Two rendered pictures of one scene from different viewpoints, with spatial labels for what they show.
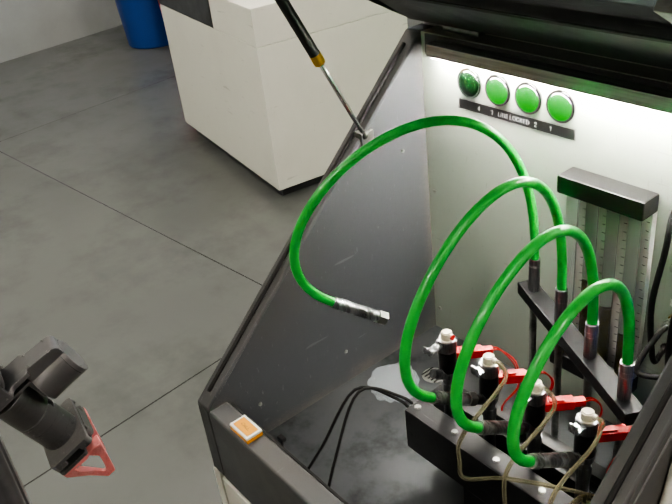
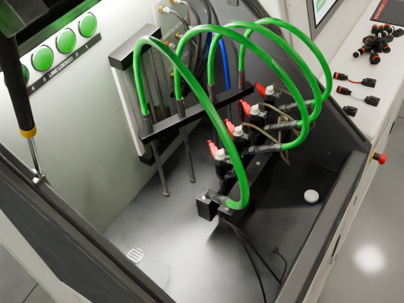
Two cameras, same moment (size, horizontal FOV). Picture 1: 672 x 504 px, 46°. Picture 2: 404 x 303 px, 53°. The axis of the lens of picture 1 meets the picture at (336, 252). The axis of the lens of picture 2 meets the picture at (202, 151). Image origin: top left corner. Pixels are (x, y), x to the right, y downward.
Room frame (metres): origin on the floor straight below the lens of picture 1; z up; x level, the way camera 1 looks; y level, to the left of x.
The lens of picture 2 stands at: (1.11, 0.41, 1.80)
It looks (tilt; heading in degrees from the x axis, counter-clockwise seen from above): 48 degrees down; 254
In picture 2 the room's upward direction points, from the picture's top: 7 degrees counter-clockwise
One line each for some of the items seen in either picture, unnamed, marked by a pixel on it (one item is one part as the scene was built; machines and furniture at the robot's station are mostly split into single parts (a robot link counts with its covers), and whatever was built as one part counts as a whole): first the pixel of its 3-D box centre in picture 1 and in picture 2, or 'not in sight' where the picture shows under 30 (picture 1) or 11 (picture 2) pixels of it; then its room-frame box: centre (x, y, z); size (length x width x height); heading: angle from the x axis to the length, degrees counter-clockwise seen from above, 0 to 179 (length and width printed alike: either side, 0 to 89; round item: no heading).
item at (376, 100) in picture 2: not in sight; (357, 95); (0.43, -0.29, 0.99); 0.12 x 0.02 x 0.02; 122
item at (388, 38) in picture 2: not in sight; (379, 40); (0.23, -0.46, 1.01); 0.23 x 0.11 x 0.06; 36
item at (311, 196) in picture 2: not in sight; (311, 196); (0.66, -0.12, 0.84); 0.04 x 0.04 x 0.01
